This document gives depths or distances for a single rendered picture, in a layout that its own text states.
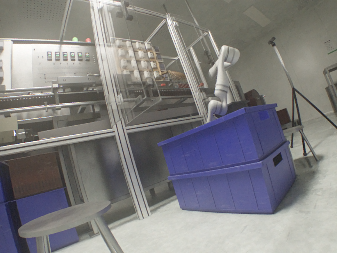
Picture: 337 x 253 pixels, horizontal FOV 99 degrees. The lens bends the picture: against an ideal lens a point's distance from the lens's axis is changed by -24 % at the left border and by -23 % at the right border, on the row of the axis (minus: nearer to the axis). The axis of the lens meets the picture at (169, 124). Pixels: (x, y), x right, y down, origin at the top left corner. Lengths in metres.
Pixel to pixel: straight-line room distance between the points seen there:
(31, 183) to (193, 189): 0.88
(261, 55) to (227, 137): 5.28
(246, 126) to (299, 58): 4.99
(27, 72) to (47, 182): 1.10
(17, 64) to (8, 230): 1.36
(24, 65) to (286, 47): 5.64
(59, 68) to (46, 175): 1.12
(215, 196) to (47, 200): 0.88
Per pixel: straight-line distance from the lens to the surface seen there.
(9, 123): 1.21
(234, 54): 1.05
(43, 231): 0.54
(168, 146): 1.05
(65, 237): 1.17
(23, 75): 1.89
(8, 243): 1.18
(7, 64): 1.94
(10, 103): 1.41
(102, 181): 1.43
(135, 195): 1.17
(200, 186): 0.95
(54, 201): 1.14
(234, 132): 0.75
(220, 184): 0.86
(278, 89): 5.68
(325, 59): 5.54
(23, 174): 1.14
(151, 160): 1.61
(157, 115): 1.44
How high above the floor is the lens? 0.36
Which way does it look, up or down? 8 degrees up
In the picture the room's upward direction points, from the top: 17 degrees counter-clockwise
